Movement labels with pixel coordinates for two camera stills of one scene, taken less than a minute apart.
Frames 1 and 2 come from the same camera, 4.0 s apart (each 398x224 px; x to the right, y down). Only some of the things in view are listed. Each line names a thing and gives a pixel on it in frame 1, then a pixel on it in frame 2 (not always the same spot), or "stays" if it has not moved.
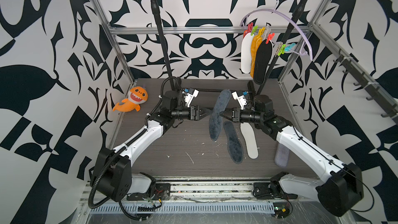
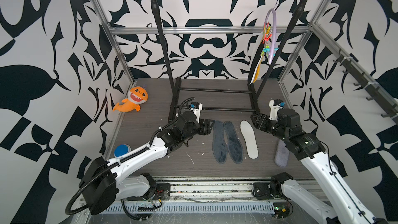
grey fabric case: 282,155 stays
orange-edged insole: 249,136 stays
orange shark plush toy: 137,96 stays
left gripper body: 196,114 -> 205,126
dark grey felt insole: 215,120 -> 219,143
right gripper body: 237,115 -> 266,124
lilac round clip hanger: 275,9 -> 270,32
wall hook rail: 374,93 stays
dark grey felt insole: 235,143 stays
